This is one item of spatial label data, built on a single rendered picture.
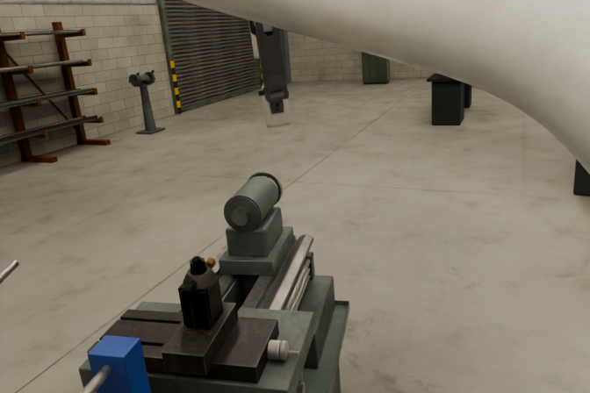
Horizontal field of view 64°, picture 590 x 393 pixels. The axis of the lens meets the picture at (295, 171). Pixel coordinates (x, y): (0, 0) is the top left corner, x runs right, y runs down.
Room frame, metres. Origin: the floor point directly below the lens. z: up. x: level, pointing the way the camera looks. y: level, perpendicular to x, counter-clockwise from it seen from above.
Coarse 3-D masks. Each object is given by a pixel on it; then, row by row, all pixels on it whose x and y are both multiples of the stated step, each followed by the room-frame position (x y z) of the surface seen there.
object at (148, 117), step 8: (152, 72) 9.15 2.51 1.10; (136, 80) 8.80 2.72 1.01; (144, 80) 8.95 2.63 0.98; (152, 80) 9.16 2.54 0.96; (144, 88) 8.96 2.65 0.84; (144, 96) 8.95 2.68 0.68; (144, 104) 8.94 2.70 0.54; (144, 112) 8.95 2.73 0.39; (152, 112) 9.01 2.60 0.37; (144, 120) 8.97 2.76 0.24; (152, 120) 8.97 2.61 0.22; (152, 128) 8.94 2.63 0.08; (160, 128) 9.08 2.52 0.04
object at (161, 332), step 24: (144, 312) 1.13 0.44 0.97; (168, 312) 1.12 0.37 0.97; (120, 336) 1.03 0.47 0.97; (144, 336) 1.02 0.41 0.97; (168, 336) 1.01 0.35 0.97; (240, 336) 0.99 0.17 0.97; (264, 336) 0.98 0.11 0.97; (216, 360) 0.91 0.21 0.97; (240, 360) 0.90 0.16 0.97; (264, 360) 0.93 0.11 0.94
